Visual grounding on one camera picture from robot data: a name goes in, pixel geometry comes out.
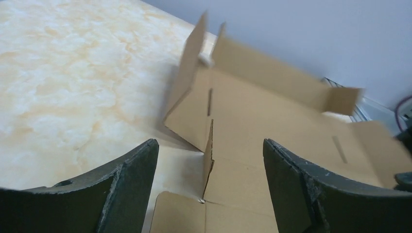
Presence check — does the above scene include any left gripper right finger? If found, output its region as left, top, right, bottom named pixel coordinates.
left=263, top=139, right=412, bottom=233

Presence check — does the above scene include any brown cardboard box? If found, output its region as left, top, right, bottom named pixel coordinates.
left=151, top=14, right=412, bottom=233

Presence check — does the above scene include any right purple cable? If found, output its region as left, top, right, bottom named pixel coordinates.
left=394, top=95, right=412, bottom=133

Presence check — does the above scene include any aluminium frame rail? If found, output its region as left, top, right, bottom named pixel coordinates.
left=322, top=77, right=410, bottom=124

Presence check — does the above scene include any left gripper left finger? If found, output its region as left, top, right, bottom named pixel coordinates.
left=0, top=139, right=159, bottom=233

